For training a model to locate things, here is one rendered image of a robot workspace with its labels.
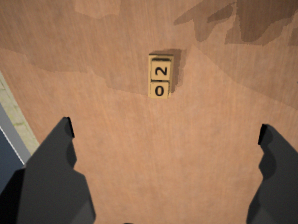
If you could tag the tan cube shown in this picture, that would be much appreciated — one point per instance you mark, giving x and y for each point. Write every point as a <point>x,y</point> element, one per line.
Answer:
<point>161,68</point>
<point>159,89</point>

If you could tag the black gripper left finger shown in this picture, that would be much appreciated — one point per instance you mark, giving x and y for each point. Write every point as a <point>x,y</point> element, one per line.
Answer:
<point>47,189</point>

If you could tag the tan shallow rectangular tray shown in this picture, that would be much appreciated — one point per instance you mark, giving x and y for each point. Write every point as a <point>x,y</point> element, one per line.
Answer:
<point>171,57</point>

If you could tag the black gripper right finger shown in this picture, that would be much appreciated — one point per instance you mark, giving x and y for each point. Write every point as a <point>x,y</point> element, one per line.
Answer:
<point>276,200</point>

